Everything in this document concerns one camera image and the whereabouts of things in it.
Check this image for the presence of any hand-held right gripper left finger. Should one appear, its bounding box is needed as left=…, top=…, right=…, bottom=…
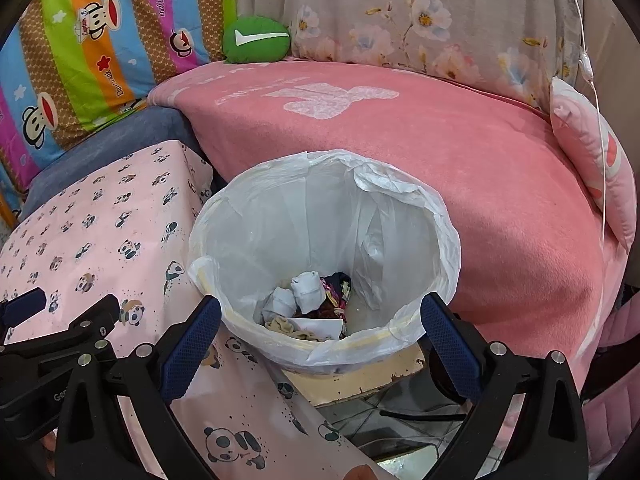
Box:
left=54, top=295, right=223, bottom=480

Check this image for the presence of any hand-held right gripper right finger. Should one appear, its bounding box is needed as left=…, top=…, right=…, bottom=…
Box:
left=420, top=292, right=588, bottom=480

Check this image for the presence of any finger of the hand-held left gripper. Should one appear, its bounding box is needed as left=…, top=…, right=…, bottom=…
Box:
left=0, top=287, right=48, bottom=346
left=2, top=294, right=122, bottom=362

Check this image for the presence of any beige stocking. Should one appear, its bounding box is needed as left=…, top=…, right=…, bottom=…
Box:
left=264, top=316, right=321, bottom=343

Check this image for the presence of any colourful patterned headband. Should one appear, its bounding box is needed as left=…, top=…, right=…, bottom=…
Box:
left=320, top=272, right=353, bottom=333

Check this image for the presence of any white tissue cloth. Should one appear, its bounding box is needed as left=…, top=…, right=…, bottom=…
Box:
left=290, top=316, right=346, bottom=341

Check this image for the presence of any white lined trash bin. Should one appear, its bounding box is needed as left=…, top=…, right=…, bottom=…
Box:
left=187, top=149, right=462, bottom=376

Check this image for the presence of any pink panda print sheet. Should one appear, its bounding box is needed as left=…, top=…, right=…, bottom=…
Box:
left=0, top=140, right=381, bottom=480

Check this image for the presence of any pink blanket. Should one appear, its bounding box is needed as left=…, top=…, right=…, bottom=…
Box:
left=147, top=57, right=631, bottom=396

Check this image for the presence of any pink quilted cloth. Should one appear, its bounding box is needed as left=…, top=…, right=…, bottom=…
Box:
left=580, top=285, right=640, bottom=480

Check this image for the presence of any blue cushion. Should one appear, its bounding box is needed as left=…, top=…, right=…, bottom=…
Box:
left=17, top=107, right=216, bottom=221

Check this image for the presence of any pink pillow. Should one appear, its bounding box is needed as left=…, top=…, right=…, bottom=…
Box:
left=550, top=77, right=638, bottom=256

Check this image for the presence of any striped monkey print pillow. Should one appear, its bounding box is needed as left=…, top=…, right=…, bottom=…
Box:
left=0, top=0, right=241, bottom=231

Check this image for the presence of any green cushion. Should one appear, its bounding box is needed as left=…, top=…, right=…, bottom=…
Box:
left=222, top=16, right=291, bottom=65

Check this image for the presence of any grey floral cloth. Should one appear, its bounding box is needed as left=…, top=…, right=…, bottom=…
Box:
left=232, top=0, right=606, bottom=111

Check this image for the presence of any white cable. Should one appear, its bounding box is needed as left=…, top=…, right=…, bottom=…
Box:
left=560, top=0, right=613, bottom=233

